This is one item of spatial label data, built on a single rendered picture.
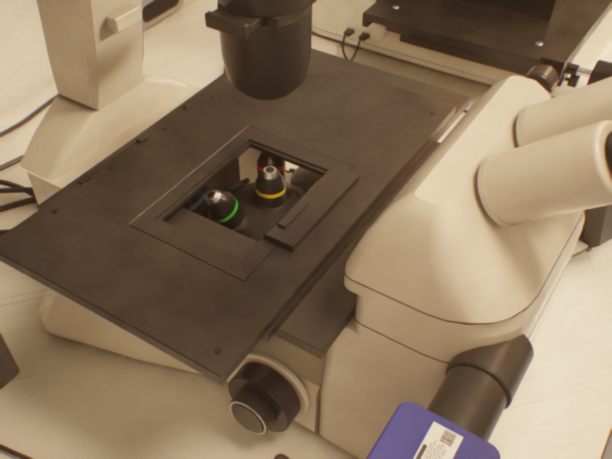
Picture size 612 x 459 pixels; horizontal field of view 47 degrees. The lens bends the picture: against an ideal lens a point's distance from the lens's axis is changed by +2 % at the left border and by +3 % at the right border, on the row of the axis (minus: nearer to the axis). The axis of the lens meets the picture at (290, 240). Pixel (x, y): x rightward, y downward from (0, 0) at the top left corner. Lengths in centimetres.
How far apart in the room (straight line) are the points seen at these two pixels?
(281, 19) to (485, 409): 29
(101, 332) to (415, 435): 38
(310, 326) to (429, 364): 9
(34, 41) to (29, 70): 4
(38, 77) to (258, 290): 71
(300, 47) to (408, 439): 28
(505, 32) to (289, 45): 58
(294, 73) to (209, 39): 71
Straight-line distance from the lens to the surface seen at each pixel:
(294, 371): 61
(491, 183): 44
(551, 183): 42
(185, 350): 46
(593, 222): 82
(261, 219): 62
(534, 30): 107
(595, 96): 48
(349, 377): 56
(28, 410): 72
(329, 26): 121
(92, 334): 72
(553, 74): 95
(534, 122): 49
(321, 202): 55
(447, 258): 43
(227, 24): 49
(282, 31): 50
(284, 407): 60
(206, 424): 67
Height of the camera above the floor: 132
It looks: 44 degrees down
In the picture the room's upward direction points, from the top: straight up
